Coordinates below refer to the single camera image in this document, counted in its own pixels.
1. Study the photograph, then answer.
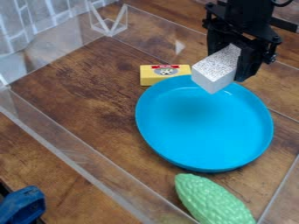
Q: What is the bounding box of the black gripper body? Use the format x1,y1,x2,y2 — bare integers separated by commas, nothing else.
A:
200,0,283,51

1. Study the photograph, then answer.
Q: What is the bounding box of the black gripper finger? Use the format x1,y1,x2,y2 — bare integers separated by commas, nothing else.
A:
207,29,236,55
234,44,276,82

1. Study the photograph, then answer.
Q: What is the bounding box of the white speckled foam block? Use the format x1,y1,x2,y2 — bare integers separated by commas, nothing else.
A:
191,44,240,94

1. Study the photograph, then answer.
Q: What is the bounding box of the blue round tray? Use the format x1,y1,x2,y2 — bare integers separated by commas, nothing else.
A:
135,75,274,172

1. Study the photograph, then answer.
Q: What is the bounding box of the yellow rectangular box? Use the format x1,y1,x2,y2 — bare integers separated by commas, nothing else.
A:
140,64,192,87

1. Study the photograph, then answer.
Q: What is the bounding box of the white grid curtain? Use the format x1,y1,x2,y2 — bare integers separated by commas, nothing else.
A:
0,0,118,57

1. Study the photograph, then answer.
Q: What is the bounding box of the green bitter gourd toy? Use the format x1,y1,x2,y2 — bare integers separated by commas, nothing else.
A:
175,173,256,224

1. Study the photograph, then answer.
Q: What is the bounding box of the black cable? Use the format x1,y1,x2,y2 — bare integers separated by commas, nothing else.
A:
271,0,295,8

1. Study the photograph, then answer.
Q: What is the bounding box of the clear acrylic enclosure wall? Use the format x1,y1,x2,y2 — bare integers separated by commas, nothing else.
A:
0,0,299,224

